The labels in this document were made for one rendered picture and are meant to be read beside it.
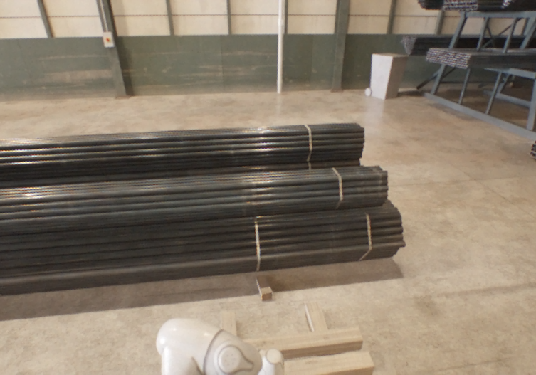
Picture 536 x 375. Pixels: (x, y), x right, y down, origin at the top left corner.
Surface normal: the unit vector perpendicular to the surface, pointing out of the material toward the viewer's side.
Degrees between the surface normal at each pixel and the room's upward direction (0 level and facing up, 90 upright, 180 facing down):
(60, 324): 0
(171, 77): 90
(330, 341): 0
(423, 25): 90
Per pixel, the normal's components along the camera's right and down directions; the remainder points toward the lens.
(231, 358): -0.04, -0.48
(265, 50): 0.14, 0.48
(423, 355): 0.00, -0.88
